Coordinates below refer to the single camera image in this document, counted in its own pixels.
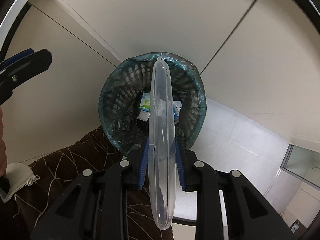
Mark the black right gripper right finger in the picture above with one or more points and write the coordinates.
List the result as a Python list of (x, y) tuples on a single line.
[(180, 163)]

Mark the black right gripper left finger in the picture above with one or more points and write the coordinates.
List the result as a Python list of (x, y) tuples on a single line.
[(143, 162)]

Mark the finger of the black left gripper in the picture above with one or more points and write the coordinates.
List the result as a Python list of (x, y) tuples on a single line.
[(29, 66), (16, 57)]

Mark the clear plastic long case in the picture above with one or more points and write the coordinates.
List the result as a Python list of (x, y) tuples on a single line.
[(162, 150)]

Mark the blue white milk carton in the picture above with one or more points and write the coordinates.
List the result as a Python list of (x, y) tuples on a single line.
[(177, 106)]

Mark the green cardboard box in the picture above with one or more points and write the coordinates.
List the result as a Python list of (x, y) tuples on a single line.
[(144, 107)]

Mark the trash bin with dark liner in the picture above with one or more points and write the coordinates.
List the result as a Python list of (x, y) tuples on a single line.
[(121, 100)]

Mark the person's left hand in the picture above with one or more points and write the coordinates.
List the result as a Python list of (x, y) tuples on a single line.
[(3, 156)]

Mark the dark patterned trouser leg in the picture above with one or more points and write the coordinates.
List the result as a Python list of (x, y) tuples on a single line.
[(85, 191)]

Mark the white slipper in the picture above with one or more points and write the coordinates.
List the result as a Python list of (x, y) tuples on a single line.
[(17, 177)]

